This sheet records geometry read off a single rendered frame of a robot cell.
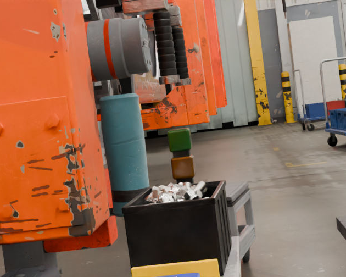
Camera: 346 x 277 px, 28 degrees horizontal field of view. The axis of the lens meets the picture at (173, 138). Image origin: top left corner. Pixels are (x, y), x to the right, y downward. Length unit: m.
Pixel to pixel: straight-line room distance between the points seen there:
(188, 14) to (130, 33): 3.73
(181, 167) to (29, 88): 0.32
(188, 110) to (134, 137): 3.80
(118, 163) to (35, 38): 0.46
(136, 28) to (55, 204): 0.60
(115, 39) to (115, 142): 0.24
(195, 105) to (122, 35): 3.71
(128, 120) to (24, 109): 0.42
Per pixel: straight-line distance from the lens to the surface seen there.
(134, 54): 1.56
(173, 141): 1.24
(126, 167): 1.46
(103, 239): 1.61
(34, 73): 1.09
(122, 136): 1.46
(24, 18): 1.10
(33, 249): 1.66
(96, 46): 1.57
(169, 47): 1.43
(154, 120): 5.28
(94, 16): 1.87
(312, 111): 10.73
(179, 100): 5.28
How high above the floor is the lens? 0.71
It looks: 3 degrees down
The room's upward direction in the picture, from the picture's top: 7 degrees counter-clockwise
